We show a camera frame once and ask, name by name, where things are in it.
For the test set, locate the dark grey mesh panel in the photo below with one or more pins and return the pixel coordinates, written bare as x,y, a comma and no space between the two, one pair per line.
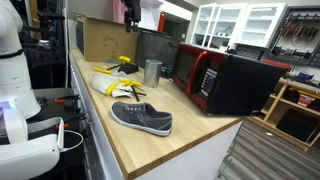
156,46

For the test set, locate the grey canvas sneaker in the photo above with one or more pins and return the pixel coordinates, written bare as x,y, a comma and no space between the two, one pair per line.
143,118

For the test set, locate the wooden shelf bench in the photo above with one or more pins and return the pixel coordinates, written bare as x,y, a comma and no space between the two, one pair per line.
276,100

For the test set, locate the small blue object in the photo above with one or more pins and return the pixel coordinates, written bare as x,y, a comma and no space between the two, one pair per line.
111,62

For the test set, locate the large cardboard box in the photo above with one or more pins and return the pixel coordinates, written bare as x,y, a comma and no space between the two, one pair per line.
106,40

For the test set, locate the white crumpled cloth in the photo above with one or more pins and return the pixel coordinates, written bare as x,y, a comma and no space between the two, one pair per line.
100,83

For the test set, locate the black clamp orange tip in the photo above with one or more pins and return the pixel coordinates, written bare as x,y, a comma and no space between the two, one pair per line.
62,126
59,100

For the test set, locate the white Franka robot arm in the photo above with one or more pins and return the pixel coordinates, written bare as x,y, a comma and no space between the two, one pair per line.
20,83

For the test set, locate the red and black microwave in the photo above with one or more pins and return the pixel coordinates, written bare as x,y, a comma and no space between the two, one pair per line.
233,83

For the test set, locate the tall red object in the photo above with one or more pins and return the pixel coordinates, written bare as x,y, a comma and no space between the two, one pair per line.
161,22

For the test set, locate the pink hanging cloth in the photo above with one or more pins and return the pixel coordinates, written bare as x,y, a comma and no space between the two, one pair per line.
118,10

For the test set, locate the red and white box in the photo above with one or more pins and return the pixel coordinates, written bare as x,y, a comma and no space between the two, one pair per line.
306,100

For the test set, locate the small blue tool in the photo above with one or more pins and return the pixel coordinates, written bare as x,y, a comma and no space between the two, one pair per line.
304,77

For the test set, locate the black pegboard tool rack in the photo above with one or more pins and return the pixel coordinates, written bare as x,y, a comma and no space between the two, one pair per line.
296,33

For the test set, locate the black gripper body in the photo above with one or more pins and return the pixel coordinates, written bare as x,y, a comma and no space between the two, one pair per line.
133,11

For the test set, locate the black parts drawer organizer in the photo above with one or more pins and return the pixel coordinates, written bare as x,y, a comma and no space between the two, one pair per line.
250,52

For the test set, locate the white glass-door cabinet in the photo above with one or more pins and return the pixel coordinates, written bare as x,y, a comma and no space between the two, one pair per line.
253,23

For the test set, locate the black storage bin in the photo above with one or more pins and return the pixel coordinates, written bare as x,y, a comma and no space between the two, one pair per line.
296,125

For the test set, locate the white drawer workbench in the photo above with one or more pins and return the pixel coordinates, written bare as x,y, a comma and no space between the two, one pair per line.
200,160

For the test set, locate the black wedge tool stand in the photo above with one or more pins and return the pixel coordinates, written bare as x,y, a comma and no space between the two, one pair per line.
128,68

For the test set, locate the grey metal cylinder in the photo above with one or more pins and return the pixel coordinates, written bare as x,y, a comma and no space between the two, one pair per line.
152,73

